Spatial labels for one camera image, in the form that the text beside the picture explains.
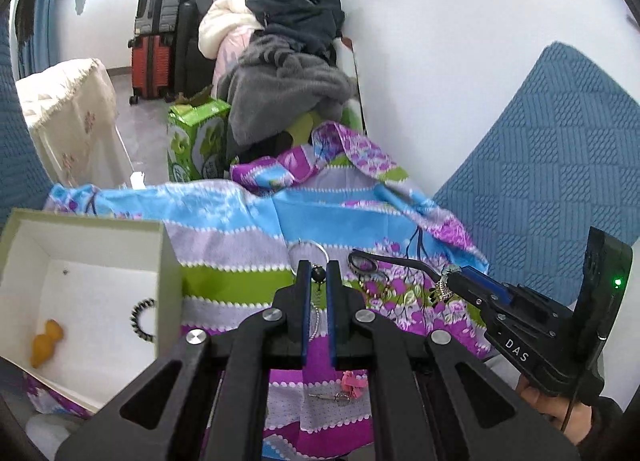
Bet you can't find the grey fleece garment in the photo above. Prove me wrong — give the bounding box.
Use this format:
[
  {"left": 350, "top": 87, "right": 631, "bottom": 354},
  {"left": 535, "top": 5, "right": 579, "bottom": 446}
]
[{"left": 215, "top": 33, "right": 359, "bottom": 162}]

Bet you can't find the black beaded bracelet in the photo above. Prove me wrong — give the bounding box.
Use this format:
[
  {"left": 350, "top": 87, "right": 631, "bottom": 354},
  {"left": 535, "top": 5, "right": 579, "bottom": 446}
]
[{"left": 131, "top": 297, "right": 160, "bottom": 342}]

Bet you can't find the small black suitcase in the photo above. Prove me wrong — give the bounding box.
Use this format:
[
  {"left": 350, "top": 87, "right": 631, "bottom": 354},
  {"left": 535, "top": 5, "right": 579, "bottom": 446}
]
[{"left": 135, "top": 0, "right": 190, "bottom": 36}]

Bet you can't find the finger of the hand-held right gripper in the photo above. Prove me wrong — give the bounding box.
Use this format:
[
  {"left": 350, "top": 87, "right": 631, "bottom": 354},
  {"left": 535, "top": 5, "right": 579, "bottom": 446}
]
[
  {"left": 451, "top": 265, "right": 512, "bottom": 303},
  {"left": 444, "top": 275, "right": 502, "bottom": 315}
]

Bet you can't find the floral striped bedsheet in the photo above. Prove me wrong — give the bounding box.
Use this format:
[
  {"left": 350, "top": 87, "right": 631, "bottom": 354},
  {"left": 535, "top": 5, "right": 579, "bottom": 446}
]
[{"left": 22, "top": 121, "right": 493, "bottom": 459}]

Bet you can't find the cream blanket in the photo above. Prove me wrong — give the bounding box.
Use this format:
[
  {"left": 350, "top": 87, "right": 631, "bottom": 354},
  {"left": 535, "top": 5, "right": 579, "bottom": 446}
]
[{"left": 198, "top": 0, "right": 262, "bottom": 60}]

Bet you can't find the silver charm bracelet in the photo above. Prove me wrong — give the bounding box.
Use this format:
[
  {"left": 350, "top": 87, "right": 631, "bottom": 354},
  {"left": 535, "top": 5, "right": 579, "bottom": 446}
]
[{"left": 436, "top": 265, "right": 457, "bottom": 303}]

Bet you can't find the large black suitcase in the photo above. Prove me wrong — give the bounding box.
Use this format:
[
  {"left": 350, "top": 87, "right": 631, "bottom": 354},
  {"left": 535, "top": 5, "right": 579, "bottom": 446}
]
[{"left": 172, "top": 1, "right": 217, "bottom": 98}]

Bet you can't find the dark navy jacket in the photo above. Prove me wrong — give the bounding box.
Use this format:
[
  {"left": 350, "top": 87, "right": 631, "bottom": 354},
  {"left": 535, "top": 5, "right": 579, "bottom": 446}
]
[{"left": 245, "top": 0, "right": 346, "bottom": 64}]

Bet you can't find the green carton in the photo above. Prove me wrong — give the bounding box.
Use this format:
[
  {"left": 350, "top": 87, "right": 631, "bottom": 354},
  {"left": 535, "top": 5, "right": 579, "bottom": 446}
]
[{"left": 167, "top": 88, "right": 232, "bottom": 182}]

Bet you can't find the red suitcase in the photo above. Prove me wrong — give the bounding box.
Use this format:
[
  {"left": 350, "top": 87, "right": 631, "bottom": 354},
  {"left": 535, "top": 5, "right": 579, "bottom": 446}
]
[{"left": 129, "top": 33, "right": 177, "bottom": 105}]

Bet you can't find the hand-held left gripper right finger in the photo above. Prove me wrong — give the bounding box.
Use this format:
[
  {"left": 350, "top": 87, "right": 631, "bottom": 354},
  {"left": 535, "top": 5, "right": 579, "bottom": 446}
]
[{"left": 326, "top": 259, "right": 581, "bottom": 461}]

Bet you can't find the yellow gourd pendant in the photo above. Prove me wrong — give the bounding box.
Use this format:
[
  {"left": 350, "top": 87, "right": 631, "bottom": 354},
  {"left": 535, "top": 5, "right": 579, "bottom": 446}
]
[{"left": 31, "top": 319, "right": 65, "bottom": 369}]

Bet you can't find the thin black cable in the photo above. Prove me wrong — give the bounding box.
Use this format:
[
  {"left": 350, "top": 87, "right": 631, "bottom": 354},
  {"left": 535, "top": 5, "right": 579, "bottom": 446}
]
[{"left": 561, "top": 371, "right": 584, "bottom": 435}]

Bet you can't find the blue knitted cushion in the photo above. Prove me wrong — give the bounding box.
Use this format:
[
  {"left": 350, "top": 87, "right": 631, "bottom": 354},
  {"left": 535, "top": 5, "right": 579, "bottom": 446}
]
[
  {"left": 0, "top": 16, "right": 53, "bottom": 237},
  {"left": 432, "top": 42, "right": 640, "bottom": 292}
]

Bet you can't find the person's right hand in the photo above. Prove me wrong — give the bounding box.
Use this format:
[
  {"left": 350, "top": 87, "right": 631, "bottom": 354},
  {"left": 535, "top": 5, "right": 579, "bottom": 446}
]
[{"left": 517, "top": 377, "right": 596, "bottom": 447}]

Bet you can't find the thin dark pole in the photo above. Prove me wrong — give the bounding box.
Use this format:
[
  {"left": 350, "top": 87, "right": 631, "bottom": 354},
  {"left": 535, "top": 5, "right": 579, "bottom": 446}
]
[{"left": 342, "top": 35, "right": 367, "bottom": 134}]

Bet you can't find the pale green cardboard box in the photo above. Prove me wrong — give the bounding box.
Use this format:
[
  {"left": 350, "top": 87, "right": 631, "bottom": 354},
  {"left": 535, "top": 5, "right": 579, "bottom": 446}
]
[{"left": 0, "top": 208, "right": 183, "bottom": 414}]

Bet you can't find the small silver pin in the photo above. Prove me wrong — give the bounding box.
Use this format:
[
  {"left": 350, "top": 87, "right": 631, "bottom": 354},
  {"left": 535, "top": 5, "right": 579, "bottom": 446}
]
[{"left": 308, "top": 390, "right": 352, "bottom": 405}]

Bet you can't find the pink cloth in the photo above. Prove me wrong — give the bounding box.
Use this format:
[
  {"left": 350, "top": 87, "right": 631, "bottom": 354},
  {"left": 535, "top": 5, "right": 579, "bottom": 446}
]
[{"left": 214, "top": 25, "right": 262, "bottom": 98}]

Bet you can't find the cream lace tablecloth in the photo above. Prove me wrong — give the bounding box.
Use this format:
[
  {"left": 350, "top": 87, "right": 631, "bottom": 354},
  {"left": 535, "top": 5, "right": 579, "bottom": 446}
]
[{"left": 15, "top": 58, "right": 119, "bottom": 186}]

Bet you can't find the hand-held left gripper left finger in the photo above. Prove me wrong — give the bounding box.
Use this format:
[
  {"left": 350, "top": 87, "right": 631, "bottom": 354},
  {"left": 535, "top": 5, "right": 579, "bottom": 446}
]
[{"left": 55, "top": 259, "right": 311, "bottom": 461}]

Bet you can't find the silver key ring ball chain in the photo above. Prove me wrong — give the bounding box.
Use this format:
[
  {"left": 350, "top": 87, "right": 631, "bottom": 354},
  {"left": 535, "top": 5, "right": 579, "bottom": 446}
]
[{"left": 287, "top": 239, "right": 331, "bottom": 342}]

